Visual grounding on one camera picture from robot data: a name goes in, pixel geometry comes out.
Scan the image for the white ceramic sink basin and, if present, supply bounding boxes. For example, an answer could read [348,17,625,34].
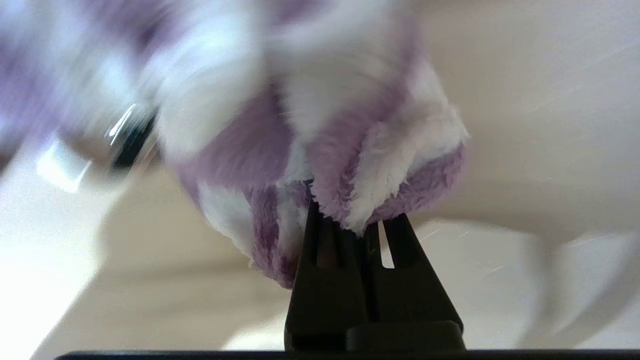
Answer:
[0,0,640,351]

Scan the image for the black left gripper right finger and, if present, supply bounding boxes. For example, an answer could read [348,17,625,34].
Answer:
[346,212,466,352]

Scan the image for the purple white striped towel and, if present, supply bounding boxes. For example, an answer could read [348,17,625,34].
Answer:
[0,0,472,292]

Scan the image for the chrome drain stopper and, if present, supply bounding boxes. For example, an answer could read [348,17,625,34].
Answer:
[37,101,162,194]

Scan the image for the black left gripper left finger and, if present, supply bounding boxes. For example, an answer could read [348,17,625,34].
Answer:
[284,199,372,353]

